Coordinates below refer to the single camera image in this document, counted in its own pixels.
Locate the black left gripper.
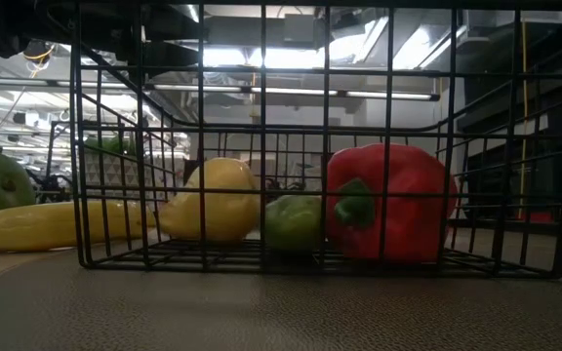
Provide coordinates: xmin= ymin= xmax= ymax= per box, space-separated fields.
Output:
xmin=36 ymin=0 xmax=199 ymax=79

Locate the yellow lemon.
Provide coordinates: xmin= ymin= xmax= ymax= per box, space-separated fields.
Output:
xmin=157 ymin=156 xmax=261 ymax=244

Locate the green cucumber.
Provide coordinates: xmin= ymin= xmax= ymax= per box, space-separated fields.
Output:
xmin=263 ymin=193 xmax=324 ymax=253

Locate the yellow banana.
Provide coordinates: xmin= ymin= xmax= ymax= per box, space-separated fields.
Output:
xmin=0 ymin=198 xmax=160 ymax=254

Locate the red bell pepper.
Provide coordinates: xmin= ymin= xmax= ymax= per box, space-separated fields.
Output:
xmin=324 ymin=142 xmax=460 ymax=264

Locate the black monitor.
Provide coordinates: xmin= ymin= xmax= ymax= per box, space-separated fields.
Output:
xmin=182 ymin=159 xmax=202 ymax=184

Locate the long ceiling light tube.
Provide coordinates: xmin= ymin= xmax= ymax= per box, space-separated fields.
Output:
xmin=153 ymin=82 xmax=439 ymax=102

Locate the succulent plant in white pot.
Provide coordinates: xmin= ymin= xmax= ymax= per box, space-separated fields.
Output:
xmin=81 ymin=135 xmax=141 ymax=199

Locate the round grey mat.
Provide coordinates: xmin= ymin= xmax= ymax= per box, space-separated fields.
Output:
xmin=0 ymin=246 xmax=562 ymax=351

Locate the red storage bin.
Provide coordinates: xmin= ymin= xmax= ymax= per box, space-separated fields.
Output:
xmin=518 ymin=209 xmax=555 ymax=225

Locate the black wire basket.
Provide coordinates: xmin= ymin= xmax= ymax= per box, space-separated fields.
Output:
xmin=68 ymin=2 xmax=562 ymax=282

